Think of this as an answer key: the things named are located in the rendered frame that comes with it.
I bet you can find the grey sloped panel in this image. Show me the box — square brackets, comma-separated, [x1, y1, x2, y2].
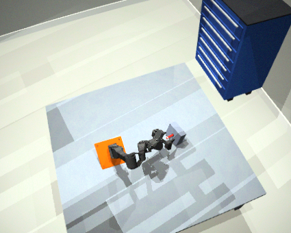
[166, 122, 187, 146]

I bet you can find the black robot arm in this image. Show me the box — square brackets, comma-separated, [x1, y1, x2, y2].
[107, 129, 165, 170]

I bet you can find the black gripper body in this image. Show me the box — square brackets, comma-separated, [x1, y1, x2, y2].
[151, 130, 172, 150]

